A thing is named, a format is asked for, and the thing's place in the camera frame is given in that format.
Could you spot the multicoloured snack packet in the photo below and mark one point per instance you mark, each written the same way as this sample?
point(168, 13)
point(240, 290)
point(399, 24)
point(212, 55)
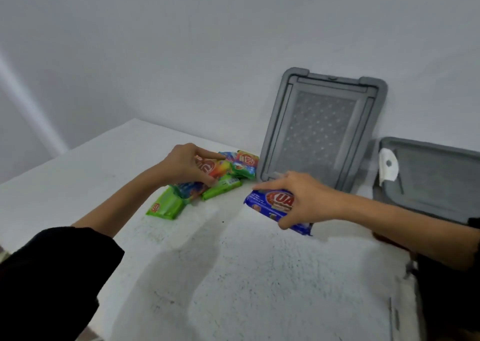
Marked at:
point(243, 162)

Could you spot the green snack packet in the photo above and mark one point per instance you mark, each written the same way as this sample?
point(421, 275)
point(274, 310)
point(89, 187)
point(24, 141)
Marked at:
point(167, 204)
point(223, 187)

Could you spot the person's right thumb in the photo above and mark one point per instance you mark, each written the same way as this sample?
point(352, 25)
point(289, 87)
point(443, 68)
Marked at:
point(288, 219)

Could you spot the person's left thumb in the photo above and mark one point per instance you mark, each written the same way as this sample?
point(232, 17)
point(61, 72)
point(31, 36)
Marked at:
point(204, 179)

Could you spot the grey plastic storage box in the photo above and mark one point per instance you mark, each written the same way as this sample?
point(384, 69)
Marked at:
point(435, 179)

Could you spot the blue snack packet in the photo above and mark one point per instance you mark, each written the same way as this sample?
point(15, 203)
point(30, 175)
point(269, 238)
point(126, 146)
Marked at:
point(268, 204)

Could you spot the black right sleeve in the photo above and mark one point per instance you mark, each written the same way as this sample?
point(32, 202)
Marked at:
point(450, 292)

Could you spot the black sleeve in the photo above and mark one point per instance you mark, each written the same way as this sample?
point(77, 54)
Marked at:
point(48, 280)
point(450, 292)

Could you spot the person's right forearm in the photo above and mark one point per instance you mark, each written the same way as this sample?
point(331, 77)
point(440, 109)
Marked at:
point(397, 220)

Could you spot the red orange snack packet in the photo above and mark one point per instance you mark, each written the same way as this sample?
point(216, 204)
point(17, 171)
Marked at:
point(215, 168)

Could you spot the grey plastic box lid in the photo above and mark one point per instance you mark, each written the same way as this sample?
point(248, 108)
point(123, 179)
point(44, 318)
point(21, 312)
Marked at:
point(318, 130)

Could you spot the white box latch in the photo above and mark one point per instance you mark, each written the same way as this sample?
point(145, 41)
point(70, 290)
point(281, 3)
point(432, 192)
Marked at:
point(387, 164)

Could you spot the person's left hand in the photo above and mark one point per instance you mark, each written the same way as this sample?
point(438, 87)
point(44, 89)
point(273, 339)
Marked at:
point(180, 166)

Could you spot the person's left forearm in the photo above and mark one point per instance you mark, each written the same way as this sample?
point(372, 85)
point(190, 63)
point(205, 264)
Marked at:
point(123, 202)

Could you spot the black left sleeve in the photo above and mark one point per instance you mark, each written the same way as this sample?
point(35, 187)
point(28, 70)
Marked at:
point(48, 280)

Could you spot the person's right hand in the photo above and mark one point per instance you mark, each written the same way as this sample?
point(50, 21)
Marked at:
point(313, 202)

